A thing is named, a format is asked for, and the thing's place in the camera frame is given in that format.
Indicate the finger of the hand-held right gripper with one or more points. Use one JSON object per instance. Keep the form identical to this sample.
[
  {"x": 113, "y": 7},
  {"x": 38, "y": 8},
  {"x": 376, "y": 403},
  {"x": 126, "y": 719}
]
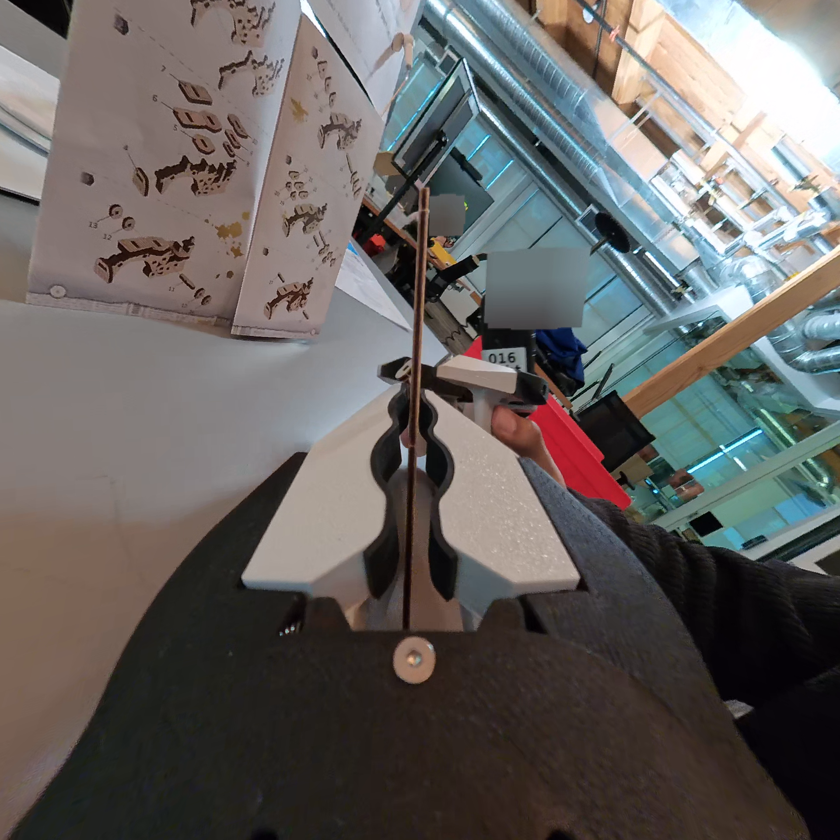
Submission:
[
  {"x": 397, "y": 371},
  {"x": 479, "y": 374}
]

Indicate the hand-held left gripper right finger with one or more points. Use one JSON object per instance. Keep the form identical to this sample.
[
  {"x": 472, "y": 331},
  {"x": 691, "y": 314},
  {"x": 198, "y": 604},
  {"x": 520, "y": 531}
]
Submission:
[{"x": 505, "y": 512}]

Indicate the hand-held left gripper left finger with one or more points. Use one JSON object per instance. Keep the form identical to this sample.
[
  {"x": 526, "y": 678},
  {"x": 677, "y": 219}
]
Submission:
[{"x": 315, "y": 505}]

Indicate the laser-cut plywood sheet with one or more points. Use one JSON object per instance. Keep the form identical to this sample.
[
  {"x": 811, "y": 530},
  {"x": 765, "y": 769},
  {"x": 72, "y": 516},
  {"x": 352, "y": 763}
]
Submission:
[{"x": 418, "y": 295}]

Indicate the grey desk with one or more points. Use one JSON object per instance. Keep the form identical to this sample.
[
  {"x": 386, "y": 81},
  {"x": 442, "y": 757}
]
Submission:
[{"x": 131, "y": 426}]

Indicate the person's right hand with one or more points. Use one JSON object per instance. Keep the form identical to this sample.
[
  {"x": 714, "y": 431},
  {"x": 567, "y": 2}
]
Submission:
[{"x": 518, "y": 430}]

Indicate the blue cloth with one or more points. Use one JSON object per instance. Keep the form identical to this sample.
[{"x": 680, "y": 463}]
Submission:
[{"x": 564, "y": 354}]

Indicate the red plastic bin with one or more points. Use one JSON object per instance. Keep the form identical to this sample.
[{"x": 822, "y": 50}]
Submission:
[{"x": 577, "y": 459}]

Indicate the white printed paper sheet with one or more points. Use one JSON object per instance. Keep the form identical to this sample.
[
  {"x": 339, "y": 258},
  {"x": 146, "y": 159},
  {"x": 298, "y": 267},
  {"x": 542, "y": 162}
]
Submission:
[{"x": 367, "y": 289}]

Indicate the wooden workbench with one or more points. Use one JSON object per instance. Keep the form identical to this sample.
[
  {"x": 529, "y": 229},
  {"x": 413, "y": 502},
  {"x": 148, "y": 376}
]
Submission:
[{"x": 387, "y": 223}]

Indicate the black round disc fixture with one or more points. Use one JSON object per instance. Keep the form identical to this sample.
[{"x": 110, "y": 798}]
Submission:
[{"x": 611, "y": 231}]

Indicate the black monitor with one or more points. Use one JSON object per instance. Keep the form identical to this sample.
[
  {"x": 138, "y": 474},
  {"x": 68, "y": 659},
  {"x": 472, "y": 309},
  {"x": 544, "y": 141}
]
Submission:
[{"x": 472, "y": 174}]

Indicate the slanted wooden beam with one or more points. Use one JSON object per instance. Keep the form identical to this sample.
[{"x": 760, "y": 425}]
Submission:
[{"x": 754, "y": 315}]

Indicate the silver ventilation ducts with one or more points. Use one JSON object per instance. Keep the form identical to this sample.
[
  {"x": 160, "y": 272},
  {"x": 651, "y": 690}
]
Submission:
[{"x": 525, "y": 111}]

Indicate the folded instruction booklet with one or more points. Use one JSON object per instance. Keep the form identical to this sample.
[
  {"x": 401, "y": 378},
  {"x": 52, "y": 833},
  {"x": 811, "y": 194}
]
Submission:
[{"x": 164, "y": 164}]

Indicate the wooden ceiling joists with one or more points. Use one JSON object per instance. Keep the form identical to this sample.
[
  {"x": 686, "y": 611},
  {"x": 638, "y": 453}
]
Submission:
[{"x": 656, "y": 59}]

